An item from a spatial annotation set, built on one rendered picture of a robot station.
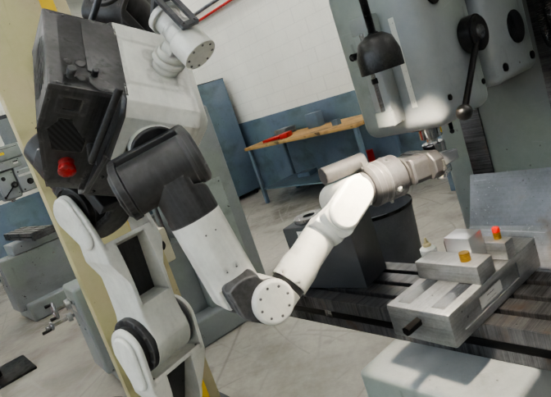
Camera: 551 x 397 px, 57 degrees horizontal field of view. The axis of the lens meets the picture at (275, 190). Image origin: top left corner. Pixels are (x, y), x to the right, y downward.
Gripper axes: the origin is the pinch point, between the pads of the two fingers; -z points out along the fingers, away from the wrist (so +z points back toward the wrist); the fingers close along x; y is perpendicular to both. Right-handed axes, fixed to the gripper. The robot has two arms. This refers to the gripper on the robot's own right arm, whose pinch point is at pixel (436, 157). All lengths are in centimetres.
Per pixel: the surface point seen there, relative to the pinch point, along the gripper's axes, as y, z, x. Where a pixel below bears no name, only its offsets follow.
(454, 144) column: 6.0, -29.8, 28.8
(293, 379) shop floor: 124, 4, 157
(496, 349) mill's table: 37.2, 7.6, -12.3
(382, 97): -16.2, 12.1, -4.5
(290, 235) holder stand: 15.1, 21.1, 42.7
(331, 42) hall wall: -67, -281, 501
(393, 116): -12.1, 11.6, -5.7
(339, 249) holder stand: 20.4, 14.2, 29.8
